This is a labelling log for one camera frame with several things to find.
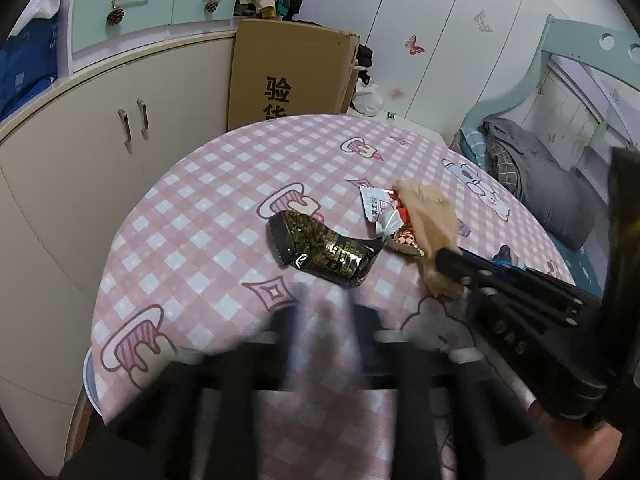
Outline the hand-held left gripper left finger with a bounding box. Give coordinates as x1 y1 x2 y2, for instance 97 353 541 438
60 307 301 480

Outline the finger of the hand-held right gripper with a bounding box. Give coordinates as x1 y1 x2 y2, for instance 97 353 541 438
434 247 576 331
459 248 601 307

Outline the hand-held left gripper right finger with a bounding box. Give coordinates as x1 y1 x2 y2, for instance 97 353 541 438
350 305 536 480

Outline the brown paper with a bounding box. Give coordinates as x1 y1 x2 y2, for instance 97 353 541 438
396 179 470 298

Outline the light blue plastic bin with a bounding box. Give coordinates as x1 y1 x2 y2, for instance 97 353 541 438
81 347 103 416

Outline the person's right forearm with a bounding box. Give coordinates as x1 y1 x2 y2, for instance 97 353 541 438
530 402 631 480

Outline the blue snack wrapper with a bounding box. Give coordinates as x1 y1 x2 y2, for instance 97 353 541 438
492 245 523 271

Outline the red snack wrapper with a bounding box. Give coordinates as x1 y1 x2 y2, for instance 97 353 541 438
387 190 426 257

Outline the white snack wrapper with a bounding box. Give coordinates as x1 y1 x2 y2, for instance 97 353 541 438
359 185 403 238

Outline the black gold snack wrapper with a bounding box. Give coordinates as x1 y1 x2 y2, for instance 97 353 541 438
268 210 386 288

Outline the grey blanket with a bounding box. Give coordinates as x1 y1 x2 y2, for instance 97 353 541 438
482 116 611 251

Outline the light blue checked pillow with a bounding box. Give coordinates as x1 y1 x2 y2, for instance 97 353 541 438
459 127 493 168

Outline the white board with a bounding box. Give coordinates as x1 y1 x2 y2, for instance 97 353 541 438
350 110 451 148

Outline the round table pink checked tablecloth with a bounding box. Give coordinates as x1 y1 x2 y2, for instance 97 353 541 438
90 115 576 480

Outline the white wardrobe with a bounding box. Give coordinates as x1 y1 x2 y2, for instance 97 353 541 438
300 0 556 136

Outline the white plastic bag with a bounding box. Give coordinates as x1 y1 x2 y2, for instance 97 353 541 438
352 82 386 117

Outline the black clothes heap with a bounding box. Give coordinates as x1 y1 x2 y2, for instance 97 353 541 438
357 45 375 86

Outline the large cardboard box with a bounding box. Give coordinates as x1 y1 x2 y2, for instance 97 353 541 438
227 19 361 133

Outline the low white cabinet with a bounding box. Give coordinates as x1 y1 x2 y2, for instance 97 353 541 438
0 30 238 461

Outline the blue bag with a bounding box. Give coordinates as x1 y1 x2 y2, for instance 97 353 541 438
0 20 61 121

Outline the mint bunk bed frame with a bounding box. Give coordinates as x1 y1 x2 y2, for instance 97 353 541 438
457 15 640 201

